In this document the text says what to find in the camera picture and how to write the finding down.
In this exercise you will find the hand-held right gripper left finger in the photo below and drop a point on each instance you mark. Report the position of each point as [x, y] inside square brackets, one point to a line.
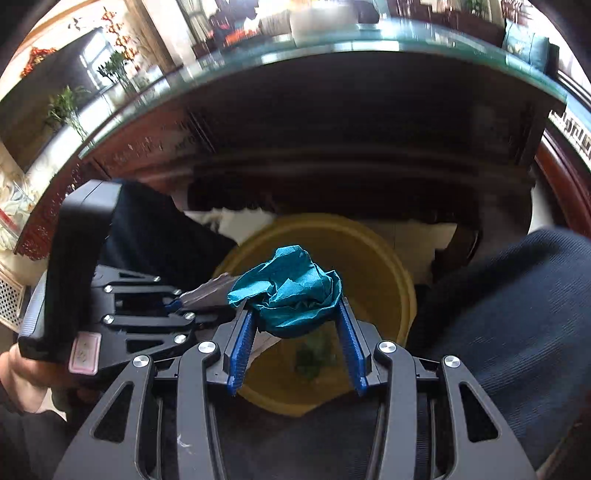
[240, 355]

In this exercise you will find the white perforated panel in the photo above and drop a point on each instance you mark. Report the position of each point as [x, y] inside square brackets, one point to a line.
[9, 300]

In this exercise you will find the red blossom branch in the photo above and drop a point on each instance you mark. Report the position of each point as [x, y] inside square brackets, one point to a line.
[121, 37]

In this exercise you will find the person's leg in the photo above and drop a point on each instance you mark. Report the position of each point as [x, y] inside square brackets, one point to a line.
[508, 323]
[152, 230]

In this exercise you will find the glass table cover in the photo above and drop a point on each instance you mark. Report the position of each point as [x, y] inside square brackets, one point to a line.
[438, 41]

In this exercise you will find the carved dark wooden table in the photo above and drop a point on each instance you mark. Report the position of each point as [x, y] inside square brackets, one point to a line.
[323, 138]

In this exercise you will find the white paper scrap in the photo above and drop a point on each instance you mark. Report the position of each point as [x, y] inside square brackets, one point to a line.
[263, 346]

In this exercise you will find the small green crumpled piece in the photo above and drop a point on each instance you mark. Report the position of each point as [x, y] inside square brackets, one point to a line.
[314, 357]

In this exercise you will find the person's left forearm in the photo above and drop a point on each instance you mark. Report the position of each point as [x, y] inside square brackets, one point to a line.
[23, 443]

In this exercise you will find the teal cushion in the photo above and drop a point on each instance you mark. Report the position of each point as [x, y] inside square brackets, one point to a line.
[524, 44]

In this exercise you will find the person's right leg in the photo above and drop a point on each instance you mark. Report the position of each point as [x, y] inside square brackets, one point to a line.
[508, 323]

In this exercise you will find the teal paper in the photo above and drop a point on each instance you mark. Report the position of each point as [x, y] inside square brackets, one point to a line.
[291, 290]

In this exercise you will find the orange flower arrangement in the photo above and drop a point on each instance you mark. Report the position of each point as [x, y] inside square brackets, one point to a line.
[39, 57]

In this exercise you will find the person's left leg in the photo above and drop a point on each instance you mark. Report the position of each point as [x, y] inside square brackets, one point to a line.
[152, 230]

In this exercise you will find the yellow plastic bin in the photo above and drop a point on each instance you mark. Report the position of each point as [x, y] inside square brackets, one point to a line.
[369, 277]

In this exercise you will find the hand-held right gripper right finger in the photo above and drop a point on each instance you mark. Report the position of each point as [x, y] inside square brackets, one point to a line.
[352, 355]

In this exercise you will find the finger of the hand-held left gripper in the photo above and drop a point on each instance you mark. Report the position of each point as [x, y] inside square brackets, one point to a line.
[138, 286]
[147, 325]

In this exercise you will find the red wooden chair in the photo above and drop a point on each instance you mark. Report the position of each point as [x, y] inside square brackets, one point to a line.
[563, 175]

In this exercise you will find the brown striped snack wrapper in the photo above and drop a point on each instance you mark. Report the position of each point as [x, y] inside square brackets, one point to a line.
[207, 290]

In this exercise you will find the dark wooden sofa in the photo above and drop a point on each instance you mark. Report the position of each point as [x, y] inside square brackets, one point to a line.
[461, 25]

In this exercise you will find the green potted bamboo plant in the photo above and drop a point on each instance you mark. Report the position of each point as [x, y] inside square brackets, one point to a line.
[115, 69]
[67, 108]

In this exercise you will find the black flat television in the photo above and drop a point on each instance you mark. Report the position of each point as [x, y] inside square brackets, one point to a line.
[41, 92]

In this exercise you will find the person's left hand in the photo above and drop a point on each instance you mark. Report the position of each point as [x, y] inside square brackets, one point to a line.
[27, 383]

